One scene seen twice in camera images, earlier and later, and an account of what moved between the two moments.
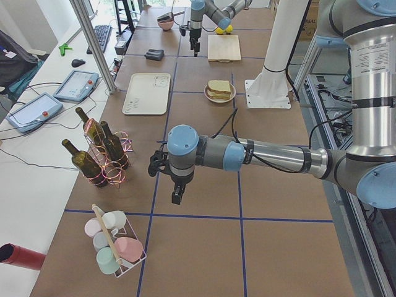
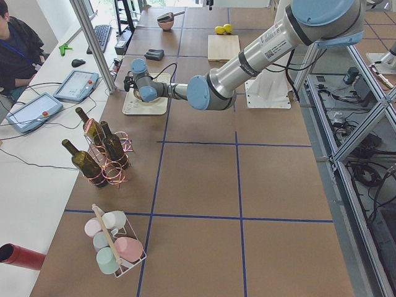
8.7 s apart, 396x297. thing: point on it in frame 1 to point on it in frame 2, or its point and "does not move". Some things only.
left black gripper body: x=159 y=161 to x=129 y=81
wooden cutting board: x=224 y=47 does not move
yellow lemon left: x=219 y=31 does not move
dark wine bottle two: x=114 y=147 does not move
